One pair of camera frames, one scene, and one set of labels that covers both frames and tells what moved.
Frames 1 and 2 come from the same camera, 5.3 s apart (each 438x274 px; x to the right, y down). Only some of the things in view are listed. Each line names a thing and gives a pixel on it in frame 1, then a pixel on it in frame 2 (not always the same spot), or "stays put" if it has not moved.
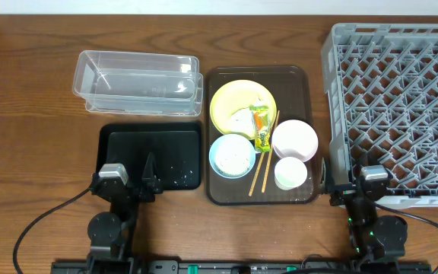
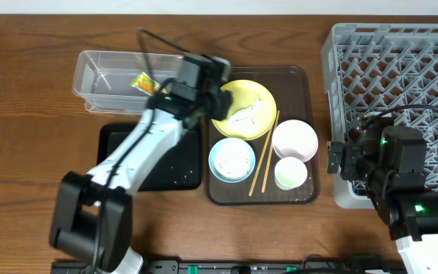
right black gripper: [345, 195] -> [353, 152]
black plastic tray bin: [176, 151] stays put
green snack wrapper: [261, 119] -> [147, 84]
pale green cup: [290, 173] stays put
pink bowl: [294, 138] stays put
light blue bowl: [232, 156] stays put
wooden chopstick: [270, 154] stays put
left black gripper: [128, 192] -> [221, 104]
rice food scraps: [233, 156] stays put
